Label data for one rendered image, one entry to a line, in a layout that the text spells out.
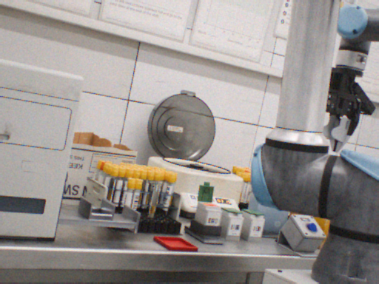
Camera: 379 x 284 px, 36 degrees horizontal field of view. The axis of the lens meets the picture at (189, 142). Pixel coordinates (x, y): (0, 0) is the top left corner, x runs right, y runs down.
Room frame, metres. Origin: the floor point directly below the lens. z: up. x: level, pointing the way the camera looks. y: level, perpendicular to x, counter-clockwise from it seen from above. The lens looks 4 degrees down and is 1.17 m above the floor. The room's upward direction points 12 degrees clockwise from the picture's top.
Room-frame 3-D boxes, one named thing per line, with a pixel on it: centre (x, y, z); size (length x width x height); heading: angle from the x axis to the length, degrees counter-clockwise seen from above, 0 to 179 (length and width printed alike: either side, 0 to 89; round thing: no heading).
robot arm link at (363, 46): (1.50, -0.36, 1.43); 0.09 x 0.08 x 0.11; 157
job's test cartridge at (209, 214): (1.30, -0.07, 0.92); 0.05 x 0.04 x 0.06; 31
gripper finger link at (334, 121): (1.52, -0.35, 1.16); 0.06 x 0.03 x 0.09; 122
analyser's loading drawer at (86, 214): (1.10, 0.17, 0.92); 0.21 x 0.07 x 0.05; 123
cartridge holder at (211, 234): (1.30, -0.07, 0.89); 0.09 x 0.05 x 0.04; 31
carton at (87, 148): (1.49, 0.30, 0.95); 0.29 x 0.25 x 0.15; 33
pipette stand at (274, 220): (1.48, -0.23, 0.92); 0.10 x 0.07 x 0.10; 118
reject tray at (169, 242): (1.18, -0.01, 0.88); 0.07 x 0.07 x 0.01; 33
